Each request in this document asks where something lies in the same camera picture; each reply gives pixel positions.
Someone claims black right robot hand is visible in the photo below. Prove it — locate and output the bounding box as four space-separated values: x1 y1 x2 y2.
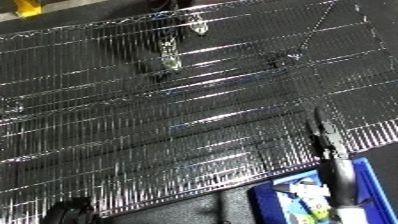
270 107 363 210

